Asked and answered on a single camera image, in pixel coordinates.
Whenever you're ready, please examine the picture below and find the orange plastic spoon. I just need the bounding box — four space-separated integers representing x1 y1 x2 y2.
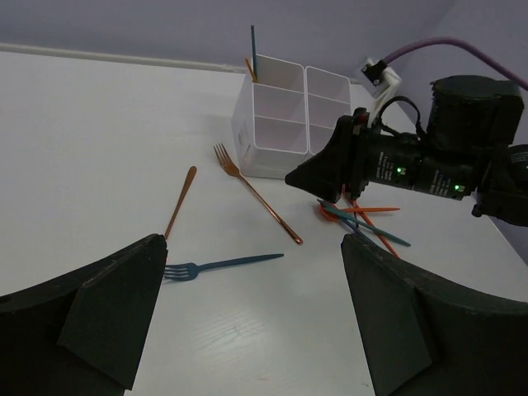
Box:
319 204 340 223

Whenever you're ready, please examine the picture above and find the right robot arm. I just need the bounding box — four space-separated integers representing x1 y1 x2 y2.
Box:
285 75 527 395

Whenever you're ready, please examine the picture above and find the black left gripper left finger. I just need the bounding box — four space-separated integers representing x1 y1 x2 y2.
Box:
1 234 167 395

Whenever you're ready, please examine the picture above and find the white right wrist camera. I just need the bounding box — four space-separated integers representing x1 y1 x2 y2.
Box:
356 58 402 114

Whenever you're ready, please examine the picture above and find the teal chopstick in pile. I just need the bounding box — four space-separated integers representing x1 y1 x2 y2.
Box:
318 200 411 247

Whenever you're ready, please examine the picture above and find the left white organizer box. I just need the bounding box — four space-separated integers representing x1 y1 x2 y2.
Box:
231 54 309 179

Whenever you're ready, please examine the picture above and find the teal chopstick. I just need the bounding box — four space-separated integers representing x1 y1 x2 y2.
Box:
250 25 258 83
318 200 411 247

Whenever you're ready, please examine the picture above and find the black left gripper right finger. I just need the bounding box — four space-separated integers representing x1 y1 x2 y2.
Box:
342 233 527 395

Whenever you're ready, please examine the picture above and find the copper fork long handle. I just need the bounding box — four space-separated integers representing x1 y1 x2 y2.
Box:
164 166 197 240

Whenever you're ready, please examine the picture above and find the orange chopstick in pile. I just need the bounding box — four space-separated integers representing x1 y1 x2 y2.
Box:
345 200 399 258

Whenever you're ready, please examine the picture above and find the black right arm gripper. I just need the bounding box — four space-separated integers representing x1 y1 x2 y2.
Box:
285 107 479 203

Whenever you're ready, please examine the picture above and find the orange chopstick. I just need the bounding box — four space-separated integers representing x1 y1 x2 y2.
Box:
345 200 399 258
244 58 258 83

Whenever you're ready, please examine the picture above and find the dark blue fork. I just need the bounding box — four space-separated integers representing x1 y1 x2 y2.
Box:
163 253 284 281

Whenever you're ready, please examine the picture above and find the blue utensil in pile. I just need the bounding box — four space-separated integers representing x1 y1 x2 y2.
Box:
338 217 365 237

